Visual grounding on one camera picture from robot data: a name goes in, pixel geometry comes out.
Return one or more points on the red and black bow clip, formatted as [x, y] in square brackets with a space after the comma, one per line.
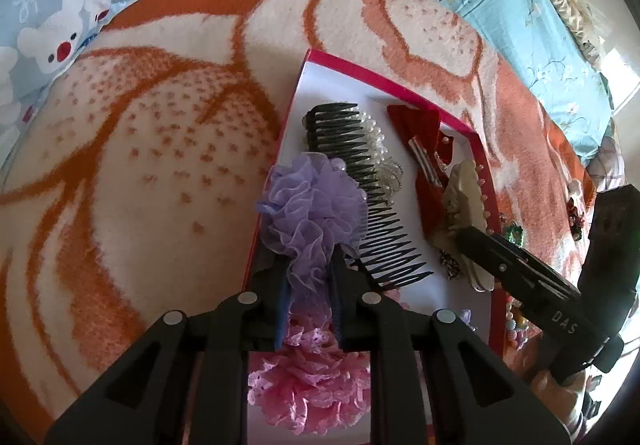
[577, 217]

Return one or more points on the beige claw hair clip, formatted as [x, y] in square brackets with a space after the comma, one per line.
[467, 195]

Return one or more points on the red bow hair clip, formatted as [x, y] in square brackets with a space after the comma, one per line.
[425, 145]

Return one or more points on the orange and white blanket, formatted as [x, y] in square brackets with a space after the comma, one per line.
[150, 175]

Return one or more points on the teal floral quilt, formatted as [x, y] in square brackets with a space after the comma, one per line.
[475, 0]

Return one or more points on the person's right hand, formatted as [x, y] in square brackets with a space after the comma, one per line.
[555, 395]

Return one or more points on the blue bear print pillow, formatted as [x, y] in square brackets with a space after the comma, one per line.
[65, 0]

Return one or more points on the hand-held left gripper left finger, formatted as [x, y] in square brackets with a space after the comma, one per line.
[282, 315]

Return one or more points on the black hair comb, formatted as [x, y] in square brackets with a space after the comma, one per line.
[360, 175]

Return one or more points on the purple plaid cloth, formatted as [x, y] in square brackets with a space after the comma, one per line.
[607, 160]

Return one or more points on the pearl butterfly hair accessory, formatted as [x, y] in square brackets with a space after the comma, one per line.
[382, 155]

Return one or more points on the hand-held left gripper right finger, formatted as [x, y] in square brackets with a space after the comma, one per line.
[345, 310]

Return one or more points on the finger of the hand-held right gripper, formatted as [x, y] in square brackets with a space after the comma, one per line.
[535, 265]
[500, 270]

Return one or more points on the green flower hair clip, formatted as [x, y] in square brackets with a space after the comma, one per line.
[512, 231]

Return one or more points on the red box with white inside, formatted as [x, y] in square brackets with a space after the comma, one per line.
[445, 315]

